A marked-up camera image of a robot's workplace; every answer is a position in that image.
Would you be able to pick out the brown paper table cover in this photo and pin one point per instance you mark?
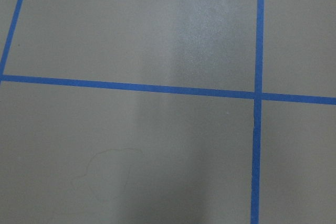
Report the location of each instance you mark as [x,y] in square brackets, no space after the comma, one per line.
[167,111]

